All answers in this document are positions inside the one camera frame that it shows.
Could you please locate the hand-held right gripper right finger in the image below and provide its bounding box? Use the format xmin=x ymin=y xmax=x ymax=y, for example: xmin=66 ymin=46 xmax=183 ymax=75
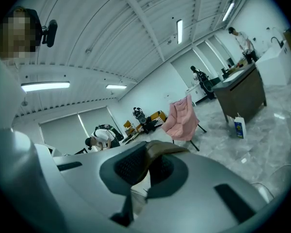
xmin=140 ymin=151 xmax=270 ymax=233

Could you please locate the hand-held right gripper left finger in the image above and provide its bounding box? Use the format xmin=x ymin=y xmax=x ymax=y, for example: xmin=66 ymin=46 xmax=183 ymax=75
xmin=53 ymin=141 xmax=150 ymax=228

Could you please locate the white printed strap bag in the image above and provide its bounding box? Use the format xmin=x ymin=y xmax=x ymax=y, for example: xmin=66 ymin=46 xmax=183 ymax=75
xmin=130 ymin=139 xmax=190 ymax=188

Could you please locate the pink jacket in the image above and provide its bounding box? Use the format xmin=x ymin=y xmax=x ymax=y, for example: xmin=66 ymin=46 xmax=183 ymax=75
xmin=161 ymin=94 xmax=208 ymax=152

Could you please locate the grey roller blind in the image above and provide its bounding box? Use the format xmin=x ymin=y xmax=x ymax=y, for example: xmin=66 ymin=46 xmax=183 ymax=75
xmin=39 ymin=113 xmax=86 ymax=155
xmin=79 ymin=106 xmax=117 ymax=140

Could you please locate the blue and white paper bag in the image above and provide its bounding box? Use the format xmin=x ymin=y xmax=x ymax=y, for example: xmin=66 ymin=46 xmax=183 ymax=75
xmin=233 ymin=112 xmax=247 ymax=140

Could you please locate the striped pillow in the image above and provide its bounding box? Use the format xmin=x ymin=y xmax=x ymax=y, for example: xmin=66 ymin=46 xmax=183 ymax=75
xmin=149 ymin=119 xmax=165 ymax=129

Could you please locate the orange couch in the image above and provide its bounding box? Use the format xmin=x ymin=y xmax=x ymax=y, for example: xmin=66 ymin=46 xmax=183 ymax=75
xmin=145 ymin=110 xmax=167 ymax=129

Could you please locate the long ceiling light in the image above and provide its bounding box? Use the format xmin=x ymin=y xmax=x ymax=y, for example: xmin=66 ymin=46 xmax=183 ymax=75
xmin=222 ymin=2 xmax=235 ymax=22
xmin=176 ymin=19 xmax=183 ymax=45
xmin=20 ymin=81 xmax=71 ymax=93
xmin=105 ymin=83 xmax=128 ymax=90

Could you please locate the wooden cabinet with dark top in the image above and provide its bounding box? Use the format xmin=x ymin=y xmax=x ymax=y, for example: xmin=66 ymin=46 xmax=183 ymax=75
xmin=211 ymin=62 xmax=268 ymax=124

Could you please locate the white low cabinet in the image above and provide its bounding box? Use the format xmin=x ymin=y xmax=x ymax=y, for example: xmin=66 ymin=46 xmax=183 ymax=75
xmin=185 ymin=83 xmax=204 ymax=104

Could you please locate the white counter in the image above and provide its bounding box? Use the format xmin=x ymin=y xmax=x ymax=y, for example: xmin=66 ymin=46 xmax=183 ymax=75
xmin=255 ymin=39 xmax=291 ymax=87

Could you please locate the person's head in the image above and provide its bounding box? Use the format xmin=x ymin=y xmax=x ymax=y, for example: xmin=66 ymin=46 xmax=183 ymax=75
xmin=0 ymin=6 xmax=42 ymax=67

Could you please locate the black curved faucet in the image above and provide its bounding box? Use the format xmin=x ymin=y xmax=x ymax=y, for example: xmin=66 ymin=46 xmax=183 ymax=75
xmin=271 ymin=36 xmax=284 ymax=49

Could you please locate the gold frame side table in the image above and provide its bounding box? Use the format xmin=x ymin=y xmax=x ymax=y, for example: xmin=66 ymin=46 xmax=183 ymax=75
xmin=123 ymin=120 xmax=139 ymax=137

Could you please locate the black head-mounted camera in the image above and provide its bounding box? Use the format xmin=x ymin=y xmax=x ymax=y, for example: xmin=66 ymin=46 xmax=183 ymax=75
xmin=40 ymin=19 xmax=59 ymax=48

